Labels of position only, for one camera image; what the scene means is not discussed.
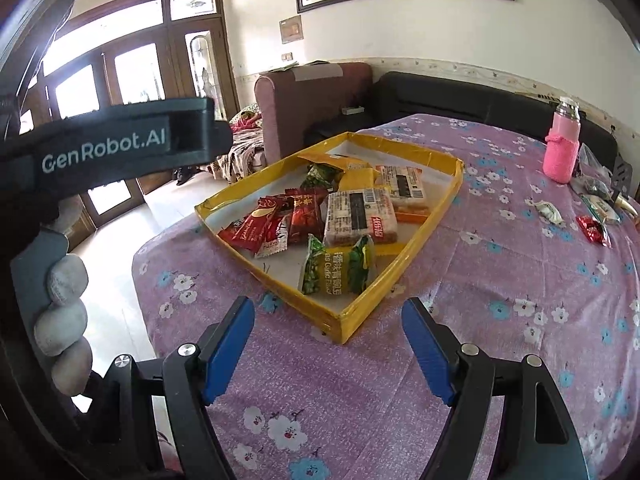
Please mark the white green candy wrapper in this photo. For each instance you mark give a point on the white green candy wrapper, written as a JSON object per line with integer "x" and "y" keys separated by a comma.
{"x": 547, "y": 211}

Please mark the wooden glass door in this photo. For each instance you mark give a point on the wooden glass door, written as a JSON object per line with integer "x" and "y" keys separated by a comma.
{"x": 227, "y": 60}

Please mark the small box on sofa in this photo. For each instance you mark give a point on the small box on sofa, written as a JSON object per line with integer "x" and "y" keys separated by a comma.
{"x": 352, "y": 109}

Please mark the red white snack packet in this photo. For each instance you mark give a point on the red white snack packet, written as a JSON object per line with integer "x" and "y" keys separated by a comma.
{"x": 274, "y": 242}

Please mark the round cracker green packet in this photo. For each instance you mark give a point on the round cracker green packet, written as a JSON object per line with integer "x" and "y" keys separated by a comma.
{"x": 602, "y": 207}

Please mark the green pea snack packet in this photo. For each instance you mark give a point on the green pea snack packet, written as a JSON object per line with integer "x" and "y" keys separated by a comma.
{"x": 340, "y": 270}

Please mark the orange packet with barcode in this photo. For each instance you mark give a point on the orange packet with barcode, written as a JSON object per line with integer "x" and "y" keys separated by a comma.
{"x": 340, "y": 161}

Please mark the long red gold packet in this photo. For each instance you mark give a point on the long red gold packet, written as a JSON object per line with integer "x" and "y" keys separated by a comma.
{"x": 247, "y": 227}

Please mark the gold curved tool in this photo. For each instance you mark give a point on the gold curved tool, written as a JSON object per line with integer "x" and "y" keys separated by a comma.
{"x": 627, "y": 203}

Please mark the clear plastic bag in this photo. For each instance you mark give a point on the clear plastic bag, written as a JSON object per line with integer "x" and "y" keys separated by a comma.
{"x": 592, "y": 182}

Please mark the small green snack packet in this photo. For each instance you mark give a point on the small green snack packet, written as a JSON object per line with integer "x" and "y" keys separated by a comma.
{"x": 322, "y": 176}

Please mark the clear cracker packet orange ends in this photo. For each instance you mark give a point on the clear cracker packet orange ends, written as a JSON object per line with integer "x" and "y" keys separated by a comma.
{"x": 400, "y": 185}

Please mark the plain yellow snack packet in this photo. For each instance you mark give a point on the plain yellow snack packet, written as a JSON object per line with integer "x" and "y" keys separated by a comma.
{"x": 362, "y": 180}

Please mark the clear cracker packet yellow edge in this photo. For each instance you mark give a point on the clear cracker packet yellow edge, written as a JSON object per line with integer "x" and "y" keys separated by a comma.
{"x": 350, "y": 215}

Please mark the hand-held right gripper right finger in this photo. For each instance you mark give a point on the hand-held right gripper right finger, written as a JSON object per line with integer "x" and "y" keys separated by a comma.
{"x": 425, "y": 355}

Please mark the patterned blanket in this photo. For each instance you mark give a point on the patterned blanket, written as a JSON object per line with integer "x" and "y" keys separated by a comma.
{"x": 240, "y": 150}

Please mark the purple floral tablecloth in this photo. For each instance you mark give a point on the purple floral tablecloth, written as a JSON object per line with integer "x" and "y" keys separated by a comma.
{"x": 500, "y": 285}

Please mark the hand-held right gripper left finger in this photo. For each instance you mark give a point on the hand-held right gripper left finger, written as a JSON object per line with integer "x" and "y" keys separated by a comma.
{"x": 227, "y": 355}

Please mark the yellow cardboard tray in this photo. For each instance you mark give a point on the yellow cardboard tray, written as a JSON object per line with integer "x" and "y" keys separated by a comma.
{"x": 345, "y": 330}

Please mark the black sofa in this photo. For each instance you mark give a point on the black sofa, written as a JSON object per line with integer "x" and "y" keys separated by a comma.
{"x": 450, "y": 100}

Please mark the small wall panel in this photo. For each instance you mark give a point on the small wall panel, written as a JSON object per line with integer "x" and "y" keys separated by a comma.
{"x": 291, "y": 30}

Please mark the black shoes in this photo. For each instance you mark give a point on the black shoes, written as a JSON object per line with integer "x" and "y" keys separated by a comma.
{"x": 182, "y": 175}

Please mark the person's left hand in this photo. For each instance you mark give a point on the person's left hand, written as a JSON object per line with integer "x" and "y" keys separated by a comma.
{"x": 62, "y": 320}

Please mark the maroon armchair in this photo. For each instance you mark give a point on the maroon armchair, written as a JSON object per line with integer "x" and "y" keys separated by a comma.
{"x": 300, "y": 110}

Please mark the bright red candy packet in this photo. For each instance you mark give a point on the bright red candy packet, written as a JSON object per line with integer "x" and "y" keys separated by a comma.
{"x": 591, "y": 229}

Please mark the black slotted spatula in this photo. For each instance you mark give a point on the black slotted spatula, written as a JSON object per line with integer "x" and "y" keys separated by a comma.
{"x": 620, "y": 175}

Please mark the bottle with pink knit sleeve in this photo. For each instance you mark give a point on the bottle with pink knit sleeve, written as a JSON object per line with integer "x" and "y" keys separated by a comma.
{"x": 562, "y": 150}

